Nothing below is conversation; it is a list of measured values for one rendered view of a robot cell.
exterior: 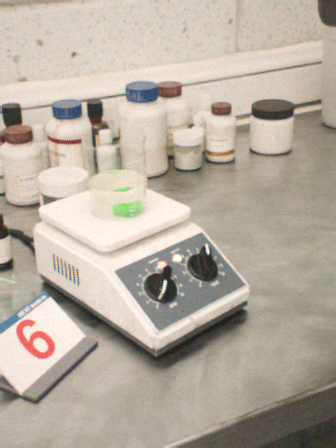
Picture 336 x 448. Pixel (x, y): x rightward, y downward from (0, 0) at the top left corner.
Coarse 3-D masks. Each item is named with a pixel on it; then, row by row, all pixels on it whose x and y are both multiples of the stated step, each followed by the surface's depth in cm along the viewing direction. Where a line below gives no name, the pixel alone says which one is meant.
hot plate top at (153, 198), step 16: (48, 208) 73; (64, 208) 72; (80, 208) 72; (160, 208) 72; (176, 208) 72; (64, 224) 69; (80, 224) 69; (96, 224) 69; (112, 224) 69; (128, 224) 69; (144, 224) 69; (160, 224) 69; (80, 240) 67; (96, 240) 66; (112, 240) 66; (128, 240) 67
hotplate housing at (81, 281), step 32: (192, 224) 73; (64, 256) 70; (96, 256) 67; (128, 256) 67; (224, 256) 71; (64, 288) 72; (96, 288) 67; (128, 320) 64; (192, 320) 65; (160, 352) 63
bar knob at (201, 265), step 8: (208, 248) 68; (192, 256) 69; (200, 256) 68; (208, 256) 68; (192, 264) 68; (200, 264) 68; (208, 264) 67; (216, 264) 69; (192, 272) 68; (200, 272) 68; (208, 272) 67; (216, 272) 68; (200, 280) 68; (208, 280) 68
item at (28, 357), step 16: (48, 304) 66; (32, 320) 64; (48, 320) 65; (64, 320) 66; (0, 336) 61; (16, 336) 62; (32, 336) 63; (48, 336) 64; (64, 336) 65; (0, 352) 60; (16, 352) 61; (32, 352) 62; (48, 352) 63; (16, 368) 60; (32, 368) 61
